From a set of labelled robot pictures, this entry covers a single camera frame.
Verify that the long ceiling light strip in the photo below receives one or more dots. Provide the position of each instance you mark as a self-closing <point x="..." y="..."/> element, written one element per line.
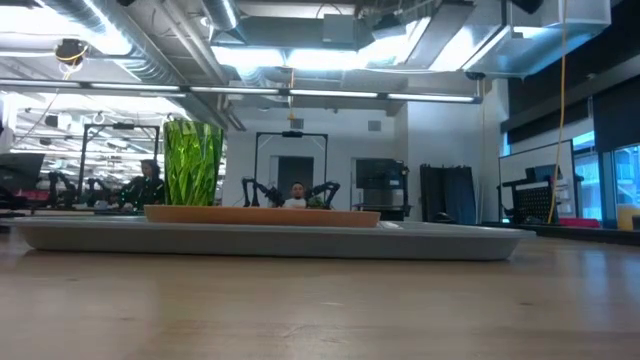
<point x="330" y="93"/>

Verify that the green ribbed glass cup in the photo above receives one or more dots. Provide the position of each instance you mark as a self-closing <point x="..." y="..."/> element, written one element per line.
<point x="192" y="165"/>

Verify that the dark cabinet with screen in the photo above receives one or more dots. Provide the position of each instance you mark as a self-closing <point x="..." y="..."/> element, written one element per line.
<point x="380" y="175"/>

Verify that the black perforated cart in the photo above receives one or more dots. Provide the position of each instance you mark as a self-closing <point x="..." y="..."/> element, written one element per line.
<point x="532" y="202"/>

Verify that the red flat object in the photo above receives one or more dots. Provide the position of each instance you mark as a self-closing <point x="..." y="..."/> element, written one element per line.
<point x="580" y="223"/>

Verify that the whiteboard on stand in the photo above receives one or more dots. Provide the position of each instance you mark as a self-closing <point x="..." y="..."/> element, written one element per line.
<point x="537" y="155"/>

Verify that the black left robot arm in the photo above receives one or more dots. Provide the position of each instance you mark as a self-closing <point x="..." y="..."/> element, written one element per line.
<point x="126" y="2"/>

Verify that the orange round plate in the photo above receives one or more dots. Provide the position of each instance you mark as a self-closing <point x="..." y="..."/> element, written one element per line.
<point x="260" y="216"/>

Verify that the dark computer monitor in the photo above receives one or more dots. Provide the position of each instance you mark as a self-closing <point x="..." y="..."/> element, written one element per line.
<point x="20" y="171"/>

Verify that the yellow box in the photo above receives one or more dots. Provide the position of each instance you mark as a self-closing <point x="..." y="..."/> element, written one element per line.
<point x="628" y="218"/>

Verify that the background black robot arm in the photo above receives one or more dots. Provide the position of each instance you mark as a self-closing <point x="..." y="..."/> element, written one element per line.
<point x="325" y="191"/>
<point x="260" y="190"/>
<point x="56" y="187"/>

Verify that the silver ventilation duct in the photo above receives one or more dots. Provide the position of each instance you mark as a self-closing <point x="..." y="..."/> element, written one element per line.
<point x="125" y="45"/>

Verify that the grey wall vent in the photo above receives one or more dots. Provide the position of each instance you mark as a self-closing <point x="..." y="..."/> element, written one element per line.
<point x="374" y="125"/>

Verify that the grey plastic tray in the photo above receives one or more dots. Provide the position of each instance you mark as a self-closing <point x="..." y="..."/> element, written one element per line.
<point x="275" y="242"/>

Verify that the black gantry frame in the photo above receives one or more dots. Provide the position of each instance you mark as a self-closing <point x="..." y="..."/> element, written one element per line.
<point x="292" y="134"/>
<point x="120" y="127"/>

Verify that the dark curtain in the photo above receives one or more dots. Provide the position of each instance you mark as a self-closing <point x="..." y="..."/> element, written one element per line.
<point x="447" y="195"/>

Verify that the small green plant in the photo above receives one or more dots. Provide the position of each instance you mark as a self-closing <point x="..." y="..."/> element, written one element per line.
<point x="316" y="203"/>

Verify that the person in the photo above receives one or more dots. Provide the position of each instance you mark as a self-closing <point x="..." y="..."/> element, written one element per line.
<point x="146" y="187"/>
<point x="296" y="197"/>

